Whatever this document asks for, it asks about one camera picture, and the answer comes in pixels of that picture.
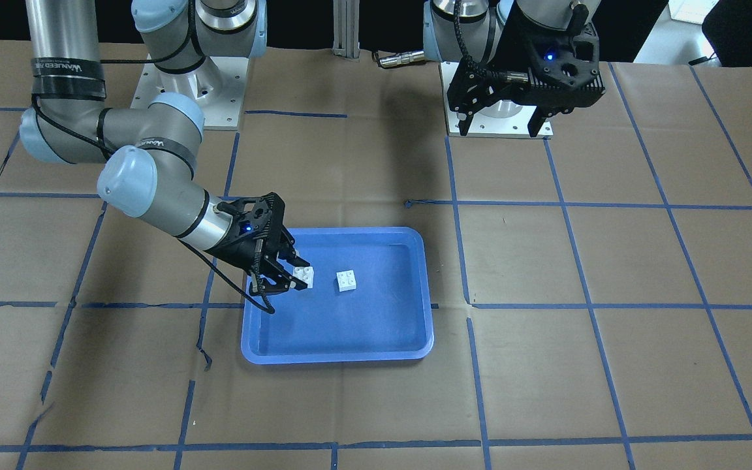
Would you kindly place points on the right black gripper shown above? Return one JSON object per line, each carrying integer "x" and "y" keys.
{"x": 231, "y": 250}

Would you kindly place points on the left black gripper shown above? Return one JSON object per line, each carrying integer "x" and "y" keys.
{"x": 515, "y": 47}

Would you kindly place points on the white block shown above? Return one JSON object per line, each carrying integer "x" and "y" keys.
{"x": 305, "y": 274}
{"x": 346, "y": 281}

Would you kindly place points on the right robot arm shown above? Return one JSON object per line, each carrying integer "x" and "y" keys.
{"x": 149, "y": 155}

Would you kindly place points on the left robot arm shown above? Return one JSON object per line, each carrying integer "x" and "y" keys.
{"x": 482, "y": 24}

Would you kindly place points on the blue plastic tray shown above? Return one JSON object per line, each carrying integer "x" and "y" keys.
{"x": 388, "y": 316}

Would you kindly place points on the brown paper table cover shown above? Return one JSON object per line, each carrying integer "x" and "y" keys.
{"x": 591, "y": 295}

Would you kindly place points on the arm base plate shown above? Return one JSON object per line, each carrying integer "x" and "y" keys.
{"x": 504, "y": 119}
{"x": 218, "y": 87}

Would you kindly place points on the aluminium frame post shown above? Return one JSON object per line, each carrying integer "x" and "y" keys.
{"x": 345, "y": 29}

